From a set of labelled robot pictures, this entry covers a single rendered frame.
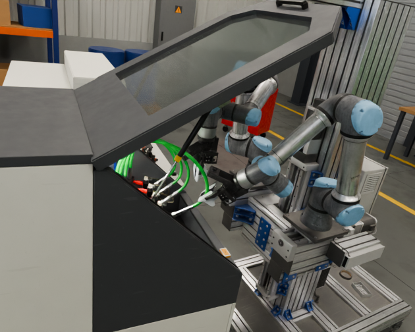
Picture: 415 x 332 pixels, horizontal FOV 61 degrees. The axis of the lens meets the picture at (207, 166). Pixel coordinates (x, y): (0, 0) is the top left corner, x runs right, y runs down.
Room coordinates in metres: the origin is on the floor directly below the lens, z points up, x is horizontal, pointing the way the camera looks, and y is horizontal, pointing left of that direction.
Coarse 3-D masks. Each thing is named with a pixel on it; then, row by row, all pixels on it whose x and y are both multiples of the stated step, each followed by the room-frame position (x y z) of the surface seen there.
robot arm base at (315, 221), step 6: (306, 210) 1.44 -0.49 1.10; (312, 210) 1.41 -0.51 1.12; (318, 210) 1.40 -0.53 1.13; (300, 216) 1.46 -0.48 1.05; (306, 216) 1.42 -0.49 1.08; (312, 216) 1.40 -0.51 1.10; (318, 216) 1.39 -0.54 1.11; (324, 216) 1.39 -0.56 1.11; (330, 216) 1.41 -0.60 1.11; (306, 222) 1.40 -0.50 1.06; (312, 222) 1.39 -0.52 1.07; (318, 222) 1.39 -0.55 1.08; (324, 222) 1.39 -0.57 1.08; (330, 222) 1.40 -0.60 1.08; (312, 228) 1.38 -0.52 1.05; (318, 228) 1.38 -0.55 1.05; (324, 228) 1.38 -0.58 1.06; (330, 228) 1.40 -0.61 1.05
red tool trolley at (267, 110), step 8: (272, 96) 5.56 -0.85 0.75; (272, 104) 5.62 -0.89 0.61; (264, 112) 5.42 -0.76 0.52; (272, 112) 5.68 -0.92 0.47; (224, 120) 5.68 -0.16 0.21; (264, 120) 5.47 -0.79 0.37; (224, 128) 5.71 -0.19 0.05; (248, 128) 5.42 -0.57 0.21; (256, 128) 5.35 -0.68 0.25; (264, 128) 5.54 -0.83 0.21; (264, 136) 5.68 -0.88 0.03
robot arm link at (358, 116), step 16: (352, 96) 1.33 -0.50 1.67; (336, 112) 1.33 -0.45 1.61; (352, 112) 1.25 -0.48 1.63; (368, 112) 1.23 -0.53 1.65; (352, 128) 1.25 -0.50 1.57; (368, 128) 1.23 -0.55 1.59; (352, 144) 1.26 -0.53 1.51; (352, 160) 1.26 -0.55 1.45; (352, 176) 1.27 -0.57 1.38; (336, 192) 1.31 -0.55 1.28; (352, 192) 1.27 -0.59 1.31; (336, 208) 1.28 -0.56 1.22; (352, 208) 1.25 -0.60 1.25; (352, 224) 1.27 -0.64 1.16
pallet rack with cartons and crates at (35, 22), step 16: (0, 0) 5.48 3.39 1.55; (48, 0) 6.42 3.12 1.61; (0, 16) 5.47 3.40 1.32; (32, 16) 5.71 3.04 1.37; (48, 16) 5.84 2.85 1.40; (0, 32) 5.33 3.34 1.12; (16, 32) 5.45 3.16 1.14; (32, 32) 5.57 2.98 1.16; (48, 32) 5.69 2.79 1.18; (48, 48) 6.40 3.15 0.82; (0, 64) 5.82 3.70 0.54; (0, 80) 5.45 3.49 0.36
